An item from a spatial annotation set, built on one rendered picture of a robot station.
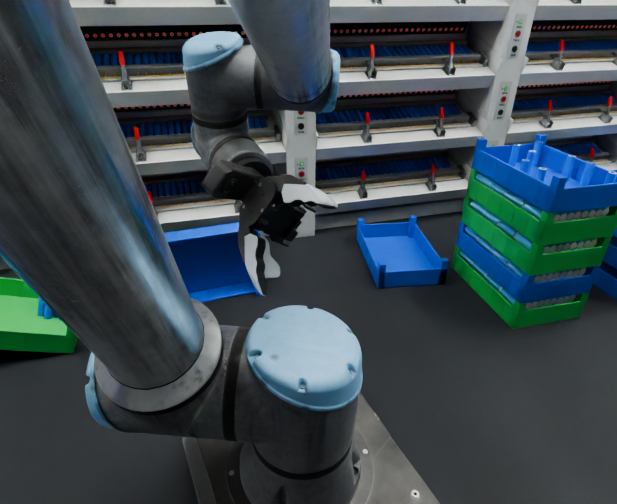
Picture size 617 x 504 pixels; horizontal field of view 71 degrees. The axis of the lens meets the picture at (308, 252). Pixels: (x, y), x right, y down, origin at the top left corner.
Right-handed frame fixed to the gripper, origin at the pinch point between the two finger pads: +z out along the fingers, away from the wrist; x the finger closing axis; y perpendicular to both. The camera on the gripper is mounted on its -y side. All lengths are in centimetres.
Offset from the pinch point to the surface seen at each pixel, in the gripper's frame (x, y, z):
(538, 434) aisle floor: 6, 59, 24
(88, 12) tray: 2, -12, -91
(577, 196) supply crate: -34, 62, -4
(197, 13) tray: -14, 7, -86
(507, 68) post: -61, 88, -61
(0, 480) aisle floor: 66, -8, -13
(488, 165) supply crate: -30, 65, -27
